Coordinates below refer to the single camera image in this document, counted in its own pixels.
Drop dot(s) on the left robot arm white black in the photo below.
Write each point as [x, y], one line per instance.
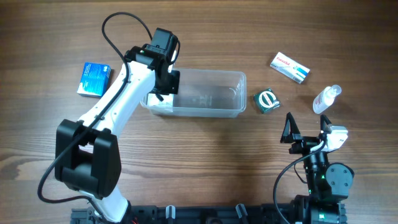
[87, 151]

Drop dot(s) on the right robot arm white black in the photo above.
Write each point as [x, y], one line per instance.
[328, 183]

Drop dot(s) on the white medicine box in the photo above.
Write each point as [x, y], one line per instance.
[167, 104]

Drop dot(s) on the clear plastic container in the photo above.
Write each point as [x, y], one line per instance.
[207, 93]

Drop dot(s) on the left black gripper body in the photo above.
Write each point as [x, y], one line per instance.
[170, 83]

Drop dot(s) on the white Panadol box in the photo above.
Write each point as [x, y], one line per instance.
[290, 68]

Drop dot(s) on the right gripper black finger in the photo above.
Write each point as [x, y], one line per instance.
[290, 132]
[325, 124]

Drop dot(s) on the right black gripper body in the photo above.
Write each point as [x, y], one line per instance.
[304, 145]

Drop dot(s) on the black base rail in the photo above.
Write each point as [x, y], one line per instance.
[240, 213]

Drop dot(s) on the green balm tin box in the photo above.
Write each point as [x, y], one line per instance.
[266, 100]

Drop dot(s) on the blue lozenge box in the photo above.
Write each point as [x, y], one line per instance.
[94, 80]

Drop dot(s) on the small clear spray bottle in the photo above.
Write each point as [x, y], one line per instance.
[326, 98]

